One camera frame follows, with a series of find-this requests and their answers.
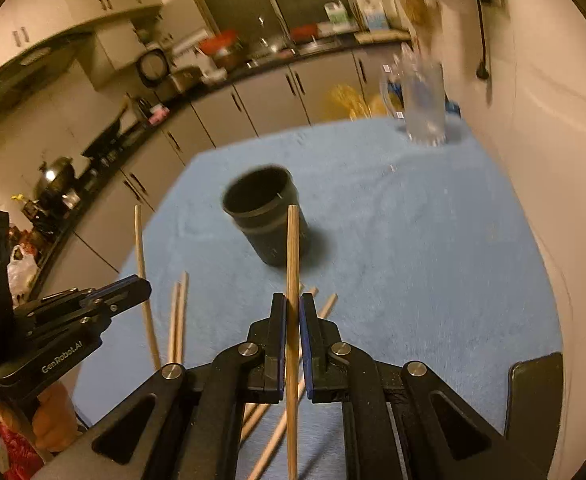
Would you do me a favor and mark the wooden chopstick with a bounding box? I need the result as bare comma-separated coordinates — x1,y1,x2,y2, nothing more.
132,204,163,371
167,282,180,363
176,271,189,364
244,292,340,480
285,205,299,480

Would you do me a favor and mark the person's left hand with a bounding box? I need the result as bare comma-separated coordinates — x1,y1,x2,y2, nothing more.
0,382,79,453

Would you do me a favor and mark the white plastic bag on counter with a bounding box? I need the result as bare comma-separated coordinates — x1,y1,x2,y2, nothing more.
6,245,38,308

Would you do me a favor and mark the wooden chopstick on mat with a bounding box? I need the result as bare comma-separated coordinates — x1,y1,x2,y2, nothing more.
132,204,163,371
167,282,180,363
244,292,340,480
176,271,189,364

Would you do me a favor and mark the blue towel table mat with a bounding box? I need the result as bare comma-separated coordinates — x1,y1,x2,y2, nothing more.
71,115,564,480

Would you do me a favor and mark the black utensil holder cup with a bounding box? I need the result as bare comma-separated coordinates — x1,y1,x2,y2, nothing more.
221,165,310,266

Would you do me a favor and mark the steel pot with lid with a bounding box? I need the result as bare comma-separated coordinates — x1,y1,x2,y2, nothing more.
34,156,76,207

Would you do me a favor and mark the black phone on mat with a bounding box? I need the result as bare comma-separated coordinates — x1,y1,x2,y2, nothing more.
505,352,563,474

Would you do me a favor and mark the black wok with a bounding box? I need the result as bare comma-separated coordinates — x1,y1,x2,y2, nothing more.
81,104,128,160

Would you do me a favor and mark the range hood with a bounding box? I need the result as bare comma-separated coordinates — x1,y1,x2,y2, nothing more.
0,32,92,119

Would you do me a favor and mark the yellow plastic bag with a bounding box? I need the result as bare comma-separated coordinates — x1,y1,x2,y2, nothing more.
330,84,387,120

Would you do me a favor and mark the pink cloth on counter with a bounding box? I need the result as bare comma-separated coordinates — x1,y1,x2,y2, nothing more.
148,104,171,126

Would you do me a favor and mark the frosted glass mug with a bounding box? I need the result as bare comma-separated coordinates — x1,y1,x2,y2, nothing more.
380,44,446,146

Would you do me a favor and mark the rice cooker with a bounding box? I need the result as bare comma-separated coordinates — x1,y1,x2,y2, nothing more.
136,49,203,104

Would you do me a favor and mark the red basin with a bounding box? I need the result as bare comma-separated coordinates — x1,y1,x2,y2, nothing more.
197,29,238,56

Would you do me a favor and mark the wooden cutting board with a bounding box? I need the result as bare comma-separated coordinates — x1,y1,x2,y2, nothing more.
354,29,411,44

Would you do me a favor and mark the blue label detergent bottle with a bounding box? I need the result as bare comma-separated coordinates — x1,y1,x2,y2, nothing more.
363,3,389,32

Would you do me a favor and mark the green label detergent jug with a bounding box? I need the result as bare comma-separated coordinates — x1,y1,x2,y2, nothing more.
323,1,349,26

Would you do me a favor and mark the black power cable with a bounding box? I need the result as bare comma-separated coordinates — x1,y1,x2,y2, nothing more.
460,0,491,82

